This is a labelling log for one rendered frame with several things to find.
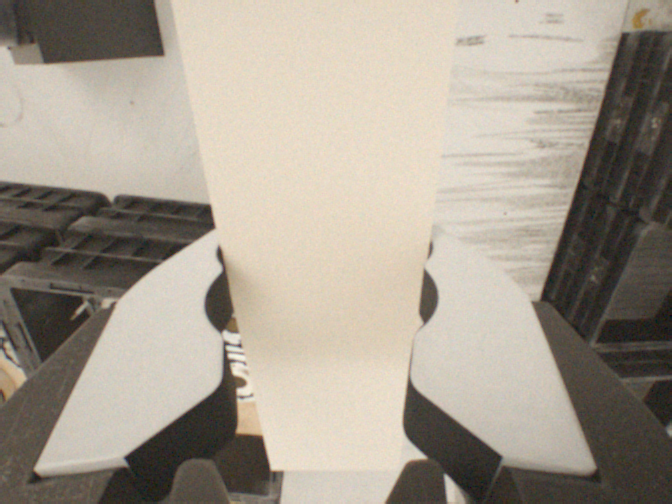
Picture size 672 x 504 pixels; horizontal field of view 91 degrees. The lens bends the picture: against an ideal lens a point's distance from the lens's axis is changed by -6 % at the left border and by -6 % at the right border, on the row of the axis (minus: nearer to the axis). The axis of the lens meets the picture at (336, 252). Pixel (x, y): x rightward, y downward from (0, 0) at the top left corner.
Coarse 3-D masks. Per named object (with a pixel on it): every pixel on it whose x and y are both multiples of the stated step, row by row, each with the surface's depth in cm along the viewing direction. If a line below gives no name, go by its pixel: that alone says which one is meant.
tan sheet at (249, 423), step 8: (240, 408) 58; (248, 408) 58; (256, 408) 58; (240, 416) 59; (248, 416) 59; (256, 416) 59; (240, 424) 60; (248, 424) 60; (256, 424) 60; (240, 432) 61; (248, 432) 61; (256, 432) 61
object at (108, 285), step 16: (16, 272) 33; (32, 272) 33; (48, 272) 33; (64, 272) 34; (80, 272) 34; (96, 272) 34; (0, 288) 33; (32, 288) 33; (48, 288) 33; (64, 288) 33; (80, 288) 33; (96, 288) 33; (112, 288) 33; (128, 288) 33; (16, 304) 34; (16, 320) 35; (32, 336) 37; (32, 352) 37; (272, 480) 50; (240, 496) 53; (256, 496) 53; (272, 496) 53
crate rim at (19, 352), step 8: (0, 264) 34; (0, 272) 34; (0, 304) 34; (0, 312) 35; (0, 320) 35; (8, 320) 35; (8, 328) 36; (8, 336) 36; (16, 336) 36; (16, 344) 37; (16, 352) 38; (24, 352) 38; (24, 360) 38; (24, 368) 39; (32, 368) 39
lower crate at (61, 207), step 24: (0, 192) 49; (24, 192) 49; (48, 192) 50; (72, 192) 50; (96, 192) 51; (0, 216) 41; (24, 216) 42; (48, 216) 42; (72, 216) 46; (96, 216) 50
